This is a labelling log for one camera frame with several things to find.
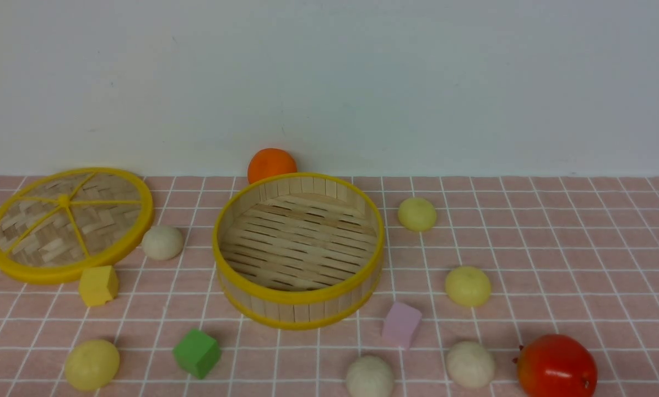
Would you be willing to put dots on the green cube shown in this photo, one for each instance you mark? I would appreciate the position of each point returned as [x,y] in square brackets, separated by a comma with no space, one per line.
[197,353]

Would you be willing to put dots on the red tomato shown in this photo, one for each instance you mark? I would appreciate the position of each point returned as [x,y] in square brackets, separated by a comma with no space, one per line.
[556,365]

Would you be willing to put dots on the orange fruit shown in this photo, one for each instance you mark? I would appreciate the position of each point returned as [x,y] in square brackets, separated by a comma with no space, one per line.
[270,162]

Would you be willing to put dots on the yellow cube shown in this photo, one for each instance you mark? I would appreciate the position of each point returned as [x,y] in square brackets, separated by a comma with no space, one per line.
[98,285]

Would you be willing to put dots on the yellow bun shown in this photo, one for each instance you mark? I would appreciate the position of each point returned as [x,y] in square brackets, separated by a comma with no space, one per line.
[417,214]
[92,365]
[468,286]

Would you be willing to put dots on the pink cube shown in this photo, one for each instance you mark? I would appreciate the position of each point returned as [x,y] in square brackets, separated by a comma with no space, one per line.
[401,325]

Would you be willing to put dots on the white bun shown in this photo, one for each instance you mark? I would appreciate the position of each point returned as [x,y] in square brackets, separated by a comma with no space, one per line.
[369,375]
[470,365]
[162,242]

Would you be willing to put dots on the yellow bamboo steamer tray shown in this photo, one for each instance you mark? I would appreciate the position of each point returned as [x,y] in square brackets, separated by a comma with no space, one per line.
[299,251]

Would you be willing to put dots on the pink checkered tablecloth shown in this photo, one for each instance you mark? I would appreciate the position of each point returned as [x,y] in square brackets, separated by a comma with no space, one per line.
[579,256]

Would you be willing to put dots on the yellow bamboo steamer lid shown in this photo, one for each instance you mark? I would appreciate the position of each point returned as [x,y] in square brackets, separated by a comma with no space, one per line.
[60,225]

